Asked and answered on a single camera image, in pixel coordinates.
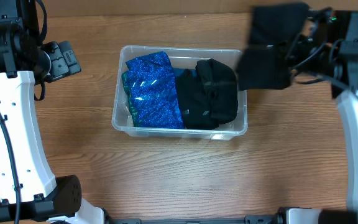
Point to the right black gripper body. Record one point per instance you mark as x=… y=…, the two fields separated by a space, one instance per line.
x=307 y=56

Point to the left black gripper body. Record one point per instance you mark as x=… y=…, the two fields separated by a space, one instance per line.
x=55 y=65

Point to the large black garment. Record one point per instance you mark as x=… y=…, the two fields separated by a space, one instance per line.
x=263 y=65

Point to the black taped garment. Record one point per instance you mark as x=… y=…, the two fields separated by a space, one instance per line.
x=220 y=85

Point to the sparkly blue sequin garment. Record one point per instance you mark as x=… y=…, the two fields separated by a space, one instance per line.
x=150 y=86

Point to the blue denim jeans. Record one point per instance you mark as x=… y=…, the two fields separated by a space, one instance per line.
x=185 y=72

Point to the small black garment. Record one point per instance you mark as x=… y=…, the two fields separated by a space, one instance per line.
x=194 y=104

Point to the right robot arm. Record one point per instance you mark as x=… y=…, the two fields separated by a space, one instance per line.
x=344 y=89

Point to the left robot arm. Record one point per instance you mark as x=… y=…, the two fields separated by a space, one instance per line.
x=28 y=188

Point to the clear plastic storage bin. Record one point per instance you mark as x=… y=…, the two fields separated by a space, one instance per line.
x=180 y=58

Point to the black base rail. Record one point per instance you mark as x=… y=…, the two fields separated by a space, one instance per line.
x=249 y=219

